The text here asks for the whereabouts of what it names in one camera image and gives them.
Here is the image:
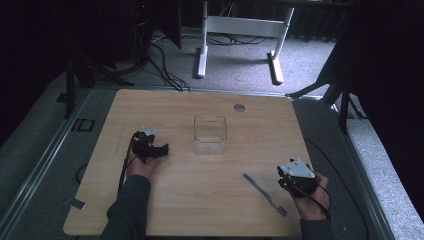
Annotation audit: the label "blue toothbrush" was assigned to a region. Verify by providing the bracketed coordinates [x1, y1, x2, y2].
[242, 172, 288, 217]

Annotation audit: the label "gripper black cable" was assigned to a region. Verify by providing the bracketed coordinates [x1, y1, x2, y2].
[289, 182, 333, 222]
[116, 132, 138, 198]

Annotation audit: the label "white desk frame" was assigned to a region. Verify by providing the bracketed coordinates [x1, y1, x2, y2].
[194, 0, 296, 86]

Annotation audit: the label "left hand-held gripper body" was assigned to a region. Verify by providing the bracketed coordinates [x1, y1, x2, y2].
[131, 125, 161, 164]

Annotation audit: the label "person's left hand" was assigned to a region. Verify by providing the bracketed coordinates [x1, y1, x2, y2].
[125, 150, 165, 180]

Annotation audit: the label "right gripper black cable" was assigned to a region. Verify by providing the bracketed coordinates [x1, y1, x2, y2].
[289, 182, 333, 222]

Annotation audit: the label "black metal stand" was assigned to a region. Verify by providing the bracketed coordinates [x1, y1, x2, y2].
[285, 74, 368, 136]
[56, 49, 136, 120]

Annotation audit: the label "clear plastic container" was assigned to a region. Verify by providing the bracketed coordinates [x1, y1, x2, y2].
[193, 115, 228, 156]

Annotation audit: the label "grey tape piece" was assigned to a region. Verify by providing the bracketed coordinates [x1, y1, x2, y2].
[65, 197, 87, 212]

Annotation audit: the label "person's right hand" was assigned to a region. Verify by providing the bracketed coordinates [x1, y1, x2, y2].
[292, 171, 332, 222]

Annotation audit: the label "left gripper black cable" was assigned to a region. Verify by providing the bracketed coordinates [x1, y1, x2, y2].
[116, 132, 138, 198]

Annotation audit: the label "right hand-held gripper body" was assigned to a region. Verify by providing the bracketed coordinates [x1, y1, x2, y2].
[279, 157, 318, 199]

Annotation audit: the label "long black cable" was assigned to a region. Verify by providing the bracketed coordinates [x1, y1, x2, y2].
[303, 137, 370, 240]

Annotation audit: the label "cables under white desk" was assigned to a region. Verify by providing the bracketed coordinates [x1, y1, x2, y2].
[181, 32, 268, 47]

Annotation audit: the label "black floor cables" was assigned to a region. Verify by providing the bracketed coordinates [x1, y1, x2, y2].
[146, 31, 192, 93]

